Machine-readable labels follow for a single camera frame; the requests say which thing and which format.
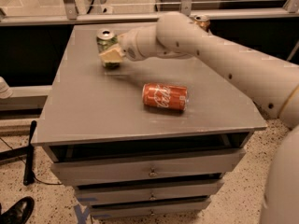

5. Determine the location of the top grey drawer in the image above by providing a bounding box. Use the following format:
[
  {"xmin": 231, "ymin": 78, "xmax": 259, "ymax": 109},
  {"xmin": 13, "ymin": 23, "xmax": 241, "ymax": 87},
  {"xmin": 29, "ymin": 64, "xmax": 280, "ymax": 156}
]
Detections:
[{"xmin": 51, "ymin": 148, "xmax": 246, "ymax": 186}]

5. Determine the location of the bottom grey drawer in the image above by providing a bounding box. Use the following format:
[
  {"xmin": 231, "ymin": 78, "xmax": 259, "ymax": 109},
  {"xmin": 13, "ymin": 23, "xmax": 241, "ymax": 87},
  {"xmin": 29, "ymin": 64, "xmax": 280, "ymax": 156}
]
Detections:
[{"xmin": 90, "ymin": 197, "xmax": 210, "ymax": 219}]

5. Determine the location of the grey drawer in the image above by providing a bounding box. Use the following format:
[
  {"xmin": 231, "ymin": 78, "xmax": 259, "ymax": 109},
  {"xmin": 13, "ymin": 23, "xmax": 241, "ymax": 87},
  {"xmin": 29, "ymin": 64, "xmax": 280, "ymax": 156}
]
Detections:
[
  {"xmin": 90, "ymin": 197, "xmax": 210, "ymax": 219},
  {"xmin": 75, "ymin": 179, "xmax": 223, "ymax": 205},
  {"xmin": 51, "ymin": 148, "xmax": 246, "ymax": 186}
]

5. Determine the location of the grey drawer cabinet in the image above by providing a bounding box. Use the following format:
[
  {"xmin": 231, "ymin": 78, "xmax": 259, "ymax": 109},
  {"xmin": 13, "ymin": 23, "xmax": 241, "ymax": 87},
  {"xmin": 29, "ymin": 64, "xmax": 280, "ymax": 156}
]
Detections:
[{"xmin": 32, "ymin": 20, "xmax": 268, "ymax": 220}]

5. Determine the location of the green soda can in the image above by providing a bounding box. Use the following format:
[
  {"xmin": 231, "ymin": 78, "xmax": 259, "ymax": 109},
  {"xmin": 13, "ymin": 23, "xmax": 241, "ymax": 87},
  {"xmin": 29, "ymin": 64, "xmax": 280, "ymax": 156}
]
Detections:
[{"xmin": 96, "ymin": 29, "xmax": 120, "ymax": 69}]

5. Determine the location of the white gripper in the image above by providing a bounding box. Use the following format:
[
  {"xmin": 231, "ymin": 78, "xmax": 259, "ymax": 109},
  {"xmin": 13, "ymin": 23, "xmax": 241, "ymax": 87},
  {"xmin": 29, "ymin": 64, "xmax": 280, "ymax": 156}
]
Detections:
[{"xmin": 99, "ymin": 29, "xmax": 144, "ymax": 63}]

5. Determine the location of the gold orange soda can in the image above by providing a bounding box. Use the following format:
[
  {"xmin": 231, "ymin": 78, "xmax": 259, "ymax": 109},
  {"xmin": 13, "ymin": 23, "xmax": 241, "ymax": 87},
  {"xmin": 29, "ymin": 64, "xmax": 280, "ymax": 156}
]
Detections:
[{"xmin": 193, "ymin": 15, "xmax": 210, "ymax": 32}]

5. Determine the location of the black stick on floor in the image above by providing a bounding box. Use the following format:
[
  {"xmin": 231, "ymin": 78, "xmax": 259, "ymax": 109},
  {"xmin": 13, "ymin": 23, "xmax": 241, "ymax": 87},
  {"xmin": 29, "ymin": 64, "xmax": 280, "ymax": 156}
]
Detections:
[{"xmin": 23, "ymin": 120, "xmax": 36, "ymax": 186}]

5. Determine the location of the middle grey drawer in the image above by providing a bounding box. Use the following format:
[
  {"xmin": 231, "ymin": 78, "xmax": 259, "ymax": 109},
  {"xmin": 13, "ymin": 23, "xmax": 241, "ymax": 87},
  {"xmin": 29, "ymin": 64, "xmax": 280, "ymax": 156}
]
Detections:
[{"xmin": 75, "ymin": 179, "xmax": 223, "ymax": 205}]

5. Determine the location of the black leather shoe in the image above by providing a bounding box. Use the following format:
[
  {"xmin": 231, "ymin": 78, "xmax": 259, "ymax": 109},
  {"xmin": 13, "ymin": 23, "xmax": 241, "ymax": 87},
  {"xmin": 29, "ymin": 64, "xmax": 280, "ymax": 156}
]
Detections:
[{"xmin": 0, "ymin": 196, "xmax": 35, "ymax": 224}]

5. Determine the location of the metal railing frame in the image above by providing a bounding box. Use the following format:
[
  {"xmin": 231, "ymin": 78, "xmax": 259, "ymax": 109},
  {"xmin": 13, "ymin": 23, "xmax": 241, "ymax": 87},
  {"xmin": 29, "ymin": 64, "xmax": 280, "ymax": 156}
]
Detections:
[{"xmin": 0, "ymin": 0, "xmax": 299, "ymax": 26}]

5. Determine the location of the red cola can lying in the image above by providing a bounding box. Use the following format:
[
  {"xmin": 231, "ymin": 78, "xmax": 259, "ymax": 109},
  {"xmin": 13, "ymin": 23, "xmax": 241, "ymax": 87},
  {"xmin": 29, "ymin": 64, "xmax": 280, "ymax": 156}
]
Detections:
[{"xmin": 142, "ymin": 83, "xmax": 188, "ymax": 111}]

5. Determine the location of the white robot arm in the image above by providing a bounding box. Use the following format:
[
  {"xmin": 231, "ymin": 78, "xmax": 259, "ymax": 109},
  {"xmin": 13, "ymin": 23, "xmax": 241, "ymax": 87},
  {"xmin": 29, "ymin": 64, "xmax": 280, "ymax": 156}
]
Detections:
[{"xmin": 100, "ymin": 12, "xmax": 299, "ymax": 224}]

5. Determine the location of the white cylinder at left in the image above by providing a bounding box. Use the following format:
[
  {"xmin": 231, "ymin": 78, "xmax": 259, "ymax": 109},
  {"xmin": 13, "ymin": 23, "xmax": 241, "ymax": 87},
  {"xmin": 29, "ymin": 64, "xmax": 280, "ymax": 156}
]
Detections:
[{"xmin": 0, "ymin": 77, "xmax": 13, "ymax": 99}]

